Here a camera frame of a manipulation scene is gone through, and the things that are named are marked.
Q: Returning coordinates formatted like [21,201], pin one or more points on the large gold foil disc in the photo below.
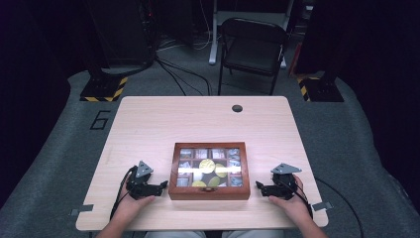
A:
[207,166]

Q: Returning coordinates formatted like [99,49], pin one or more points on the dark round table grommet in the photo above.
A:
[237,108]

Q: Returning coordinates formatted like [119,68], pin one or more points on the group of silver foil packets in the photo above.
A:
[185,153]

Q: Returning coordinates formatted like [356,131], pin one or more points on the white desk frame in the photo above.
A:
[214,39]

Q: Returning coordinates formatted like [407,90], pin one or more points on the black folding chair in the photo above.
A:
[252,53]

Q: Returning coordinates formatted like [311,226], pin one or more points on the grey tape strip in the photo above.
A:
[322,206]
[82,209]

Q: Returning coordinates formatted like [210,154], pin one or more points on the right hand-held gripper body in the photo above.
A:
[284,185]

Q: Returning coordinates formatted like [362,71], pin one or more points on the person's light trousers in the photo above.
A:
[175,234]

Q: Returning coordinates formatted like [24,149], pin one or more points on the black equipment rack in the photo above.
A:
[122,33]

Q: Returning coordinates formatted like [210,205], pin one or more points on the person's right hand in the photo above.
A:
[292,206]

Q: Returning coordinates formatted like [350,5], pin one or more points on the wooden box with glass lid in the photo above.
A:
[175,193]

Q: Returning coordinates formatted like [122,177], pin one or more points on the striped black stand base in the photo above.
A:
[104,89]
[322,91]

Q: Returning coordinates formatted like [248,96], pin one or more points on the person's left hand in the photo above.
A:
[132,206]

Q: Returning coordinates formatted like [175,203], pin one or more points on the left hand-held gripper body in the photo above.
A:
[140,185]

